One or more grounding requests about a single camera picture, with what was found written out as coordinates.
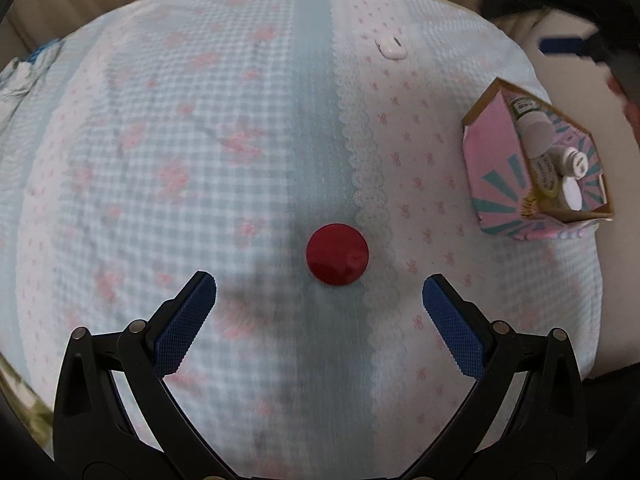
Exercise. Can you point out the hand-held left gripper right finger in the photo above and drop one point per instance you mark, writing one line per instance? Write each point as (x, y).
(452, 325)

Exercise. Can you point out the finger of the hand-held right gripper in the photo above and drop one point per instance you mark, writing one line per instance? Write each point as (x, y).
(505, 2)
(562, 46)

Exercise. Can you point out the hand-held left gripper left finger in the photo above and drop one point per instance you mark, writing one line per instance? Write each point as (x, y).
(185, 325)

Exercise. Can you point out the white lid jar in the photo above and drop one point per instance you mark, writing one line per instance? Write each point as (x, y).
(537, 132)

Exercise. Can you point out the white pill bottle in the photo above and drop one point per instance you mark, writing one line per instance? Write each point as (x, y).
(574, 162)

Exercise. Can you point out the yellow jar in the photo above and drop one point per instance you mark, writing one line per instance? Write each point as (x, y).
(544, 177)

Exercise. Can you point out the pink striped cardboard box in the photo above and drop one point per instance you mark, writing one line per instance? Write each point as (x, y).
(492, 160)

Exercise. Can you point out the red round lid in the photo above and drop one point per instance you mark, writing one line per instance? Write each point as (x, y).
(337, 255)

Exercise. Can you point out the white earbuds case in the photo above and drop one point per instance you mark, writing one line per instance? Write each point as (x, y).
(391, 46)

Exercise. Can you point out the blue checkered blanket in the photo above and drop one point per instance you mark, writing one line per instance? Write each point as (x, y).
(200, 160)

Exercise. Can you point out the crumpled pale blue cloth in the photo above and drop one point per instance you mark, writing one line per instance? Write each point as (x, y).
(22, 77)

